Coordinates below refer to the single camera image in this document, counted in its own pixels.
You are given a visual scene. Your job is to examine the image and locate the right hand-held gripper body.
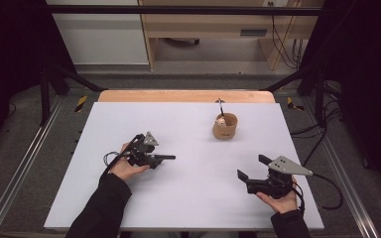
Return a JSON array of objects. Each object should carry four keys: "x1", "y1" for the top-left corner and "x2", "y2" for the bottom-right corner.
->
[{"x1": 246, "y1": 156, "x2": 314, "y2": 200}]

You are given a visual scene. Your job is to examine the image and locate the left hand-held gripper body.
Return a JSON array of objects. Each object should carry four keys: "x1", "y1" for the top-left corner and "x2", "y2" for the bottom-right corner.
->
[{"x1": 124, "y1": 131, "x2": 162, "y2": 170}]

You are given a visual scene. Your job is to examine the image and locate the brown cup with animal figure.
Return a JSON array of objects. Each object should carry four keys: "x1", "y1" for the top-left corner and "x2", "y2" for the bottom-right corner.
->
[{"x1": 211, "y1": 112, "x2": 239, "y2": 141}]

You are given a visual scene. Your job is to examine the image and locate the thin black brush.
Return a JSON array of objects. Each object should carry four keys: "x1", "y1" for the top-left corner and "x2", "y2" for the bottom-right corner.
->
[{"x1": 215, "y1": 97, "x2": 226, "y2": 119}]

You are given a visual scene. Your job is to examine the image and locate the person's right hand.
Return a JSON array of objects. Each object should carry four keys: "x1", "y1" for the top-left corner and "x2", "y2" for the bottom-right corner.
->
[{"x1": 256, "y1": 178, "x2": 300, "y2": 215}]

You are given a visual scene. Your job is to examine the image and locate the person's left hand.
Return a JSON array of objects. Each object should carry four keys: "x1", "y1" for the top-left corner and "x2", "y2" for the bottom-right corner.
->
[{"x1": 109, "y1": 142, "x2": 151, "y2": 182}]

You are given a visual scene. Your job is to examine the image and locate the white table board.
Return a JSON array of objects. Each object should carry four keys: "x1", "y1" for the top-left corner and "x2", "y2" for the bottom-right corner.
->
[{"x1": 43, "y1": 101, "x2": 325, "y2": 231}]

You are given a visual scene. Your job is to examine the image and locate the wooden table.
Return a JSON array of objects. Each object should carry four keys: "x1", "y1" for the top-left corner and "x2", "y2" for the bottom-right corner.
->
[{"x1": 97, "y1": 89, "x2": 276, "y2": 104}]

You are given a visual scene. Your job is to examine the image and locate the yellow black tape strip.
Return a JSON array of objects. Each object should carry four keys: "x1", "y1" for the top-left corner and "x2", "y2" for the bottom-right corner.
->
[
  {"x1": 286, "y1": 96, "x2": 306, "y2": 112},
  {"x1": 74, "y1": 95, "x2": 88, "y2": 113}
]

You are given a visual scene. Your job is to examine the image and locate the black metal stand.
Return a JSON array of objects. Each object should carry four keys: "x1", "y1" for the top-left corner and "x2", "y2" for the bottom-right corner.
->
[
  {"x1": 261, "y1": 62, "x2": 328, "y2": 128},
  {"x1": 39, "y1": 62, "x2": 108, "y2": 127}
]

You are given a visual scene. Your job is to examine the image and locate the white cabinet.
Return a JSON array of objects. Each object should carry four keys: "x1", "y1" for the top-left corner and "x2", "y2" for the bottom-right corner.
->
[{"x1": 46, "y1": 0, "x2": 150, "y2": 66}]

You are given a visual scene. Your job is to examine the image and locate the grey desk label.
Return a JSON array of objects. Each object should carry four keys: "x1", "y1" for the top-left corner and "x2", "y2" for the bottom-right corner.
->
[{"x1": 239, "y1": 29, "x2": 268, "y2": 38}]

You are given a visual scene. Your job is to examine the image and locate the dark curtain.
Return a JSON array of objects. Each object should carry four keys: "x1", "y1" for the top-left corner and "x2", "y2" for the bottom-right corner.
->
[
  {"x1": 0, "y1": 0, "x2": 77, "y2": 160},
  {"x1": 301, "y1": 0, "x2": 381, "y2": 199}
]

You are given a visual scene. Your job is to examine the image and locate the light wooden desk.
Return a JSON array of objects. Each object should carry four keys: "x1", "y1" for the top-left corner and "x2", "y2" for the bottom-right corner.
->
[{"x1": 138, "y1": 0, "x2": 325, "y2": 71}]

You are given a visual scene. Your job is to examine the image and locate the black metal crossbar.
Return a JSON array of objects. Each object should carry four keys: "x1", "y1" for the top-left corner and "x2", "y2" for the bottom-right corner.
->
[{"x1": 44, "y1": 4, "x2": 325, "y2": 17}]

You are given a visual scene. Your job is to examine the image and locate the left hand-held gripper cable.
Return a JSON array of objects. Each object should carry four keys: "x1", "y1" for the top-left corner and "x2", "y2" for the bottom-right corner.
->
[{"x1": 100, "y1": 133, "x2": 145, "y2": 179}]

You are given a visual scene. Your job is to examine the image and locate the hand-held gripper cable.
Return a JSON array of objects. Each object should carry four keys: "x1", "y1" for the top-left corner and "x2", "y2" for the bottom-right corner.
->
[
  {"x1": 100, "y1": 133, "x2": 145, "y2": 179},
  {"x1": 291, "y1": 173, "x2": 344, "y2": 213}
]

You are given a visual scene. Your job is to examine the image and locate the black floor cables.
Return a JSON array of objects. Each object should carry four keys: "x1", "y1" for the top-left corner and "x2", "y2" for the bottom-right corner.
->
[{"x1": 289, "y1": 80, "x2": 345, "y2": 168}]

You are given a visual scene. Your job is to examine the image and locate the right hand-held gripper cable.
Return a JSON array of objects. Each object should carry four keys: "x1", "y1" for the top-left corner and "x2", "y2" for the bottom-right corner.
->
[{"x1": 291, "y1": 173, "x2": 344, "y2": 213}]

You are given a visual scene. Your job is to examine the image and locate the aluminium floor rail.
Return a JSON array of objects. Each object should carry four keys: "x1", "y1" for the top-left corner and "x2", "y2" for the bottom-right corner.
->
[
  {"x1": 302, "y1": 98, "x2": 381, "y2": 238},
  {"x1": 0, "y1": 95, "x2": 65, "y2": 238}
]

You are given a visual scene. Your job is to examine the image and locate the hanging black cables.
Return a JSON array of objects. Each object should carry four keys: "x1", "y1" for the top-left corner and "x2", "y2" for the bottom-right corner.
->
[{"x1": 267, "y1": 1, "x2": 307, "y2": 70}]

